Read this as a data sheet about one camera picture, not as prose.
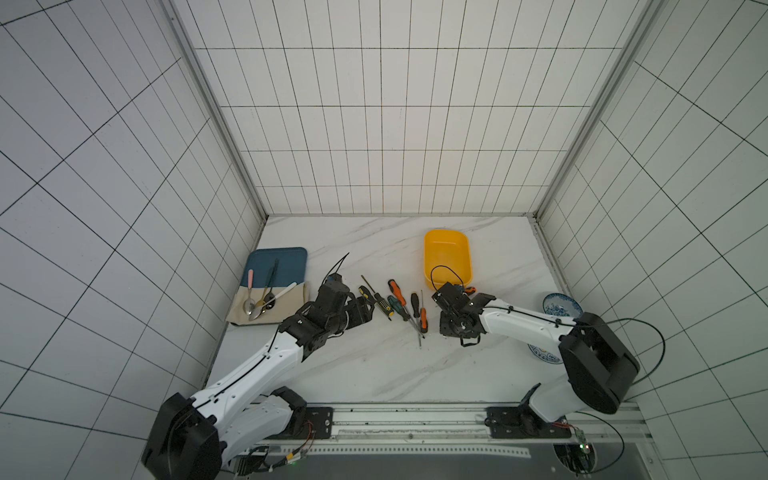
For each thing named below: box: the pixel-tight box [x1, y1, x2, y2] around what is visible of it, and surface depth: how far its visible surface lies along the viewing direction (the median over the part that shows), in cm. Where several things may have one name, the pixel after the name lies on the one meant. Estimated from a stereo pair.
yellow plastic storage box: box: [424, 229, 473, 291], surface depth 107 cm
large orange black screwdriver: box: [388, 279, 424, 337], surface depth 99 cm
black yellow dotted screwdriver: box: [361, 274, 395, 321], surface depth 94 cm
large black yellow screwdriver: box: [361, 274, 395, 321], surface depth 94 cm
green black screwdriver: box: [387, 295, 425, 339], surface depth 94 cm
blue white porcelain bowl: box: [542, 293, 584, 318], surface depth 93 cm
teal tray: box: [241, 247, 308, 288], surface depth 106 cm
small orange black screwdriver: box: [420, 290, 428, 333], surface depth 91 cm
